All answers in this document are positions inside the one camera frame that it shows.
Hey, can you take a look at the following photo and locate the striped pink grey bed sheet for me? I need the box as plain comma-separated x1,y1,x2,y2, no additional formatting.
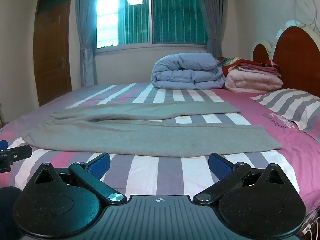
0,82,320,214

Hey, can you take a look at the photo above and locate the white cable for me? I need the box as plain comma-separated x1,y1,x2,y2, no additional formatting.
301,209,320,237

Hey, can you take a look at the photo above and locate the folded blue duvet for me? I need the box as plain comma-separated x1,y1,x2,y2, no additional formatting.
151,52,226,90

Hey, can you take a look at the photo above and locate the grey towel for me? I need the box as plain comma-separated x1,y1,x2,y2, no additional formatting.
22,102,283,157

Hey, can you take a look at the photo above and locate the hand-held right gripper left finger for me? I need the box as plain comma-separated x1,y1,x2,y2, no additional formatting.
32,152,127,204

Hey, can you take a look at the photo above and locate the folded red patterned blanket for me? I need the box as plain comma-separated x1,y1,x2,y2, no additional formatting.
216,56,282,77

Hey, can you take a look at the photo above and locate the window with green glass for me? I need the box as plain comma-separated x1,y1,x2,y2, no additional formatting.
96,0,208,55

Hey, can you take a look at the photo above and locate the grey curtain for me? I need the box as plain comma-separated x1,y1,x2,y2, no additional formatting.
199,0,228,58
74,0,103,87

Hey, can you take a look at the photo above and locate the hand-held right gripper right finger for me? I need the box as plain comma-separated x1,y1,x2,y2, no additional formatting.
194,153,287,204

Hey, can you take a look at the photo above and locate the striped grey white pillow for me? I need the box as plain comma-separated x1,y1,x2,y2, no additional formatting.
250,88,320,140

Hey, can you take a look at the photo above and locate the folded pink quilt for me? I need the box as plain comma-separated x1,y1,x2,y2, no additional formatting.
224,69,284,93

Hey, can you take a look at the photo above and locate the brown wooden headboard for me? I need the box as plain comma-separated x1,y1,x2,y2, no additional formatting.
252,26,320,94

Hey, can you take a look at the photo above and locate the brown wooden door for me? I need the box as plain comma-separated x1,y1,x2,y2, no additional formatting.
33,0,74,107

